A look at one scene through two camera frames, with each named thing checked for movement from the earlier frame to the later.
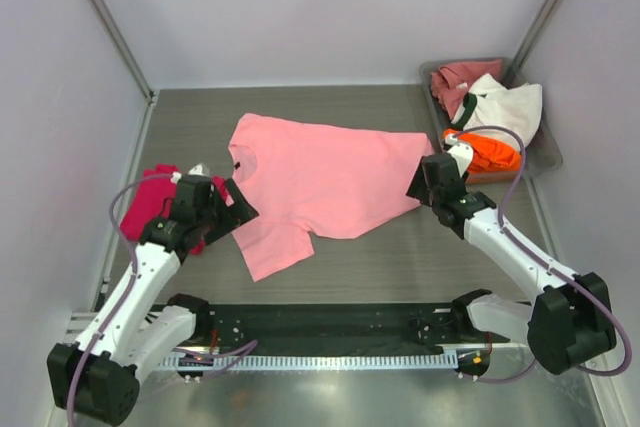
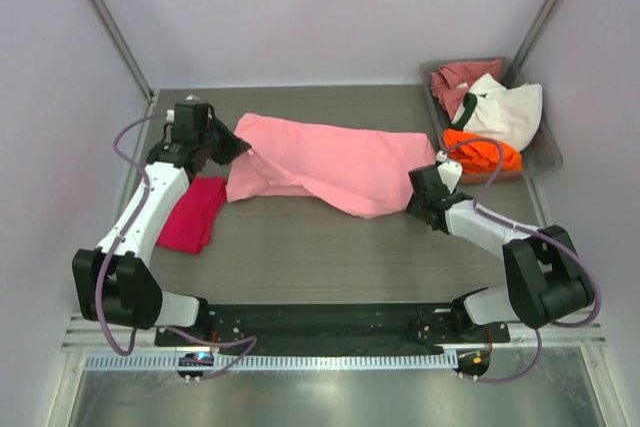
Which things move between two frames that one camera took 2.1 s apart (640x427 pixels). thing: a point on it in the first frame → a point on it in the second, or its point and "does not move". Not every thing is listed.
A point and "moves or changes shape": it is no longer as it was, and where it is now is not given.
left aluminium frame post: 119,38 does not move
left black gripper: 234,215 → 234,146
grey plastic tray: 543,151 does not move
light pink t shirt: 308,180 moves or changes shape
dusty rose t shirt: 445,82 does not move
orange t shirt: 489,154 does not move
